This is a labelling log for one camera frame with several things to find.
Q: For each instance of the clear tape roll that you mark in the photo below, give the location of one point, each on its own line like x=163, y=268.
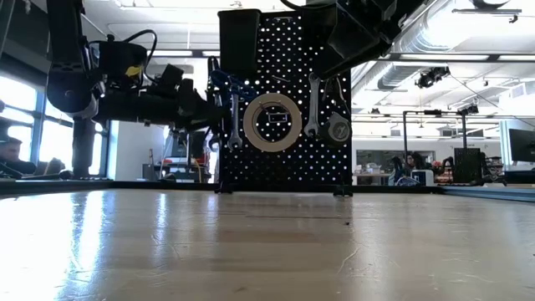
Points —
x=251, y=125

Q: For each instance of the black handheld tool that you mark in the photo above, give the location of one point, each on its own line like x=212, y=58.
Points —
x=337, y=97

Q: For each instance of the black grey tape measure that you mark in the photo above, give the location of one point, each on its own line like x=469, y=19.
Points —
x=338, y=130

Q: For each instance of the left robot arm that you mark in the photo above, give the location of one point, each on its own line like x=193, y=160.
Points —
x=69, y=83

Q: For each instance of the long double-prong peg hook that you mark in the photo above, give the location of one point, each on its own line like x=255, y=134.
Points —
x=278, y=117

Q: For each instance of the small single peg hook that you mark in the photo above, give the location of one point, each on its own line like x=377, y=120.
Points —
x=281, y=78

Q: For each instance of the black peg board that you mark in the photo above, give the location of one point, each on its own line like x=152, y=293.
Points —
x=292, y=167

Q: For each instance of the small background peg board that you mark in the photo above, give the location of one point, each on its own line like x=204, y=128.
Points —
x=468, y=165

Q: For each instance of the yellow tag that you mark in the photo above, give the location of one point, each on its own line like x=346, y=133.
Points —
x=134, y=71

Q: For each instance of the long ceiling light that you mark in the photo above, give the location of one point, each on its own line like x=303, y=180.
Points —
x=175, y=53

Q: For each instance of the black storage bin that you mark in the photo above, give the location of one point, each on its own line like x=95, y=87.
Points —
x=239, y=42

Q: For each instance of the ceiling light beam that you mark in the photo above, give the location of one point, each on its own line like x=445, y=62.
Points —
x=439, y=57

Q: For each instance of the person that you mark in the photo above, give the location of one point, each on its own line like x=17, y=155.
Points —
x=407, y=165
x=12, y=159

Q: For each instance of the background monitor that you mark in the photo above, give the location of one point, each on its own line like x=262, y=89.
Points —
x=521, y=146

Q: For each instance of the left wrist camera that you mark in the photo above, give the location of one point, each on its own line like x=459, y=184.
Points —
x=171, y=77

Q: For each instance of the silver air duct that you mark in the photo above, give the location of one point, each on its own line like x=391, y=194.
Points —
x=418, y=46

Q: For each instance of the ceiling camera rig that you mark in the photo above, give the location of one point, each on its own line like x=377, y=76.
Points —
x=432, y=77

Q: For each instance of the background black frame rig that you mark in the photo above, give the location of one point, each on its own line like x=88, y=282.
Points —
x=404, y=138

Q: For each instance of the black aluminium frame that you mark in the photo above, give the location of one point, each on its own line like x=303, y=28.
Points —
x=418, y=189

